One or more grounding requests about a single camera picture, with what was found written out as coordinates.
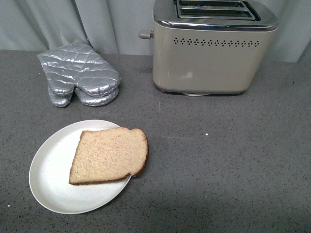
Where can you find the slice of brown bread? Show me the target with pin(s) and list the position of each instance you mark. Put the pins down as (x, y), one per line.
(108, 156)

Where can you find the white round plate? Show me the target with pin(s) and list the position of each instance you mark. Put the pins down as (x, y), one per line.
(49, 173)

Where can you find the cream two-slot toaster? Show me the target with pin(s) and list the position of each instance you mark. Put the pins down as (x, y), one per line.
(204, 47)

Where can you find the upper silver quilted oven mitt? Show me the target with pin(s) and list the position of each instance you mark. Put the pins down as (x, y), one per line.
(78, 65)

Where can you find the silver quilted oven mitt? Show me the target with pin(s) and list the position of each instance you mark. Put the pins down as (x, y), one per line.
(78, 65)
(85, 99)

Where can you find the lower silver quilted oven mitt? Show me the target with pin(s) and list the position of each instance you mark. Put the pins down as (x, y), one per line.
(85, 99)

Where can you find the grey curtain backdrop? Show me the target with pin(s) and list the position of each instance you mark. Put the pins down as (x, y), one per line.
(112, 26)

